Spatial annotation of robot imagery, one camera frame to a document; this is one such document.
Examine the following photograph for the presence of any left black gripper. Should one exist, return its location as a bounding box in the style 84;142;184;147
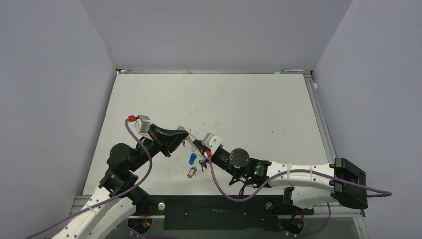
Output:
129;123;189;171

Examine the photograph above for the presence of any blue key tag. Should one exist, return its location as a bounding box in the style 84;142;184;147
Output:
188;153;197;165

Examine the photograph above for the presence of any grey key tag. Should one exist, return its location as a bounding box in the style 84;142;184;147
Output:
187;167;197;178

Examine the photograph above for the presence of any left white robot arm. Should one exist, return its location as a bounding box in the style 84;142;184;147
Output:
54;124;189;239

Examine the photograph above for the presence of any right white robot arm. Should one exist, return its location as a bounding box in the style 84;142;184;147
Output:
192;140;368;213

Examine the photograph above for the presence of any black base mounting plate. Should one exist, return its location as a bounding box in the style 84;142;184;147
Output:
128;195;314;233

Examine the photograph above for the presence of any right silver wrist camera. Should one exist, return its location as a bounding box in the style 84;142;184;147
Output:
201;133;222;155

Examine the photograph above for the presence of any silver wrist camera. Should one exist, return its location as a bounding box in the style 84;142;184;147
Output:
134;115;151;135
201;133;222;155

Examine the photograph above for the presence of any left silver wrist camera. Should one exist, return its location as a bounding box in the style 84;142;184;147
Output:
134;115;151;135

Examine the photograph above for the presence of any aluminium frame rail back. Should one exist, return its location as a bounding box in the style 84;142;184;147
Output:
116;69;312;75

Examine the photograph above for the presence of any aluminium frame rail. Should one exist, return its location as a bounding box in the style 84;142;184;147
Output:
303;71;336;162
116;69;312;75

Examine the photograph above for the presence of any aluminium frame rail right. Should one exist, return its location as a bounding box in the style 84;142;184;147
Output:
303;71;336;162

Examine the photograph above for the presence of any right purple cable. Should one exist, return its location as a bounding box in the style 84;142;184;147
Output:
205;151;393;203

